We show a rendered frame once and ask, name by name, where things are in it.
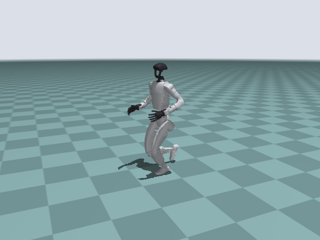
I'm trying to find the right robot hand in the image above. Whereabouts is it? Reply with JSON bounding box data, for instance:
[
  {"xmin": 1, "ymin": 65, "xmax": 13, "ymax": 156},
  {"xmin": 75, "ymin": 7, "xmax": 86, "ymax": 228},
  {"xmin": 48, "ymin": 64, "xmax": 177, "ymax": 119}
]
[{"xmin": 127, "ymin": 104, "xmax": 142, "ymax": 116}]

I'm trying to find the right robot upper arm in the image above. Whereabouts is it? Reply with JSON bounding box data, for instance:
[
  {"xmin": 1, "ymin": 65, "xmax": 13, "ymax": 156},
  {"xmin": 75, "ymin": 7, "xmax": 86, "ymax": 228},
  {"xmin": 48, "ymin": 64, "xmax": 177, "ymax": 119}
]
[{"xmin": 148, "ymin": 82, "xmax": 152, "ymax": 102}]

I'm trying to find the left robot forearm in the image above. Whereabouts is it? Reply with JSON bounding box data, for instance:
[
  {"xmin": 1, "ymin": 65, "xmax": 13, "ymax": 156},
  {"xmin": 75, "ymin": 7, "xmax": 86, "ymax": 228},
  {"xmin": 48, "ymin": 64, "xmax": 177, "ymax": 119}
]
[{"xmin": 164, "ymin": 99, "xmax": 184, "ymax": 115}]

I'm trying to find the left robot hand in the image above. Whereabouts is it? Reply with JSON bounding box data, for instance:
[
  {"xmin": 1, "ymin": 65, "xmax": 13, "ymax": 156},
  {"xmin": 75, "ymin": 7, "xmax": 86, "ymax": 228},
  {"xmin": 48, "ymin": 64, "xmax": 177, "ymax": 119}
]
[{"xmin": 148, "ymin": 109, "xmax": 166, "ymax": 122}]

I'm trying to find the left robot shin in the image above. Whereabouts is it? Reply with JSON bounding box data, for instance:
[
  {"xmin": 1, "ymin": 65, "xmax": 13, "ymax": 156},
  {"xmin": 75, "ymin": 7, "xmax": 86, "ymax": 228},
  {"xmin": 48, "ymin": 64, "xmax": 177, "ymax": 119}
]
[{"xmin": 151, "ymin": 150, "xmax": 168, "ymax": 168}]

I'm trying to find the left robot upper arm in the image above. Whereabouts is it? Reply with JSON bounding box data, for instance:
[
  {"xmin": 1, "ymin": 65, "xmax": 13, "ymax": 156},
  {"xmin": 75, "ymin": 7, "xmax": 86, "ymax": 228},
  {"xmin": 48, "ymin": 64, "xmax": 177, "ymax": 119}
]
[{"xmin": 163, "ymin": 83, "xmax": 184, "ymax": 104}]

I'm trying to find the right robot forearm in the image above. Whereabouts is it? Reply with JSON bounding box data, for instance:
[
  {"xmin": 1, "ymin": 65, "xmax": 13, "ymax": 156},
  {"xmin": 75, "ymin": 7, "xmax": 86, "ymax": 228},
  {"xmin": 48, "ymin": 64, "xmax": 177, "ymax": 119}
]
[{"xmin": 139, "ymin": 97, "xmax": 151, "ymax": 110}]

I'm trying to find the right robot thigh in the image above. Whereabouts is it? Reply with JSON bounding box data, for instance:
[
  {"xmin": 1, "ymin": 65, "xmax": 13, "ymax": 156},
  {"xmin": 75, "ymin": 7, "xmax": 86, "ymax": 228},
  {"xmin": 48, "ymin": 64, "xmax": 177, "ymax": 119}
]
[{"xmin": 144, "ymin": 121, "xmax": 159, "ymax": 156}]

